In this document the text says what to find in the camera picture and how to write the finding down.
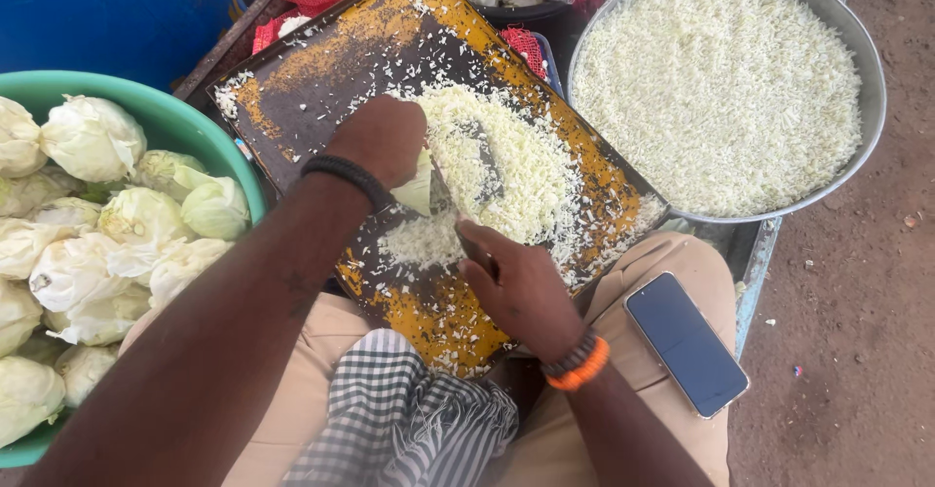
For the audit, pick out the black braided wristband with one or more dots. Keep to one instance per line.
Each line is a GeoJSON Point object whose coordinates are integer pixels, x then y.
{"type": "Point", "coordinates": [349, 173]}

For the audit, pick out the mass of shredded cabbage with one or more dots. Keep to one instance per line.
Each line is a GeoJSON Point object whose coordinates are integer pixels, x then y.
{"type": "Point", "coordinates": [716, 92]}

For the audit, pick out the person's left hand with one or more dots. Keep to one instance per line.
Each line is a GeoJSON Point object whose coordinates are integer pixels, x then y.
{"type": "Point", "coordinates": [380, 136]}

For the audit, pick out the worn yellow cutting board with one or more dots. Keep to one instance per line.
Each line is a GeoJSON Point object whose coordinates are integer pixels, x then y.
{"type": "Point", "coordinates": [314, 92]}

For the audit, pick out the black white checkered cloth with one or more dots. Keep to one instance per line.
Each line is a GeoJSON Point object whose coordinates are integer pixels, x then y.
{"type": "Point", "coordinates": [394, 414]}

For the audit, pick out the green plastic tub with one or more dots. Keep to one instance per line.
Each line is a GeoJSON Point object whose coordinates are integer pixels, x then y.
{"type": "Point", "coordinates": [175, 118]}

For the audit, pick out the blue plastic barrel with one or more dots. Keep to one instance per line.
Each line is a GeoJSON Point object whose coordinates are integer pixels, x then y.
{"type": "Point", "coordinates": [109, 12]}

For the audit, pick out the steel chopping knife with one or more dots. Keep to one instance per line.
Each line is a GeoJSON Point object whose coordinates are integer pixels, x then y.
{"type": "Point", "coordinates": [443, 193]}

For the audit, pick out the person's right hand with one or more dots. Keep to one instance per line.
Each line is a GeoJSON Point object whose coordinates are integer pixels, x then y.
{"type": "Point", "coordinates": [522, 290]}

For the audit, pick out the small red mesh bag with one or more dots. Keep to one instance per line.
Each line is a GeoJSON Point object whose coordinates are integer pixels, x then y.
{"type": "Point", "coordinates": [527, 49]}

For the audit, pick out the heap of cabbage chunks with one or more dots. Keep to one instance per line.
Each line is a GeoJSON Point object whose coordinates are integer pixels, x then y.
{"type": "Point", "coordinates": [95, 253]}

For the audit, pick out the pile of shredded cabbage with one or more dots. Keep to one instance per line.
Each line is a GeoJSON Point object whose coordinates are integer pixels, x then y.
{"type": "Point", "coordinates": [526, 173]}

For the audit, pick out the large round metal basin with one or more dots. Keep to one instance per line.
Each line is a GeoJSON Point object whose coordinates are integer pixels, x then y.
{"type": "Point", "coordinates": [873, 92]}

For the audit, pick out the pale green cabbage piece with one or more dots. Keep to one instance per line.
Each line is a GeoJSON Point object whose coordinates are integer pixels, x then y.
{"type": "Point", "coordinates": [416, 187]}

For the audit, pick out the dark smartphone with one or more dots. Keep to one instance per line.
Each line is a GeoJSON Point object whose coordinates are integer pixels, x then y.
{"type": "Point", "coordinates": [686, 344]}

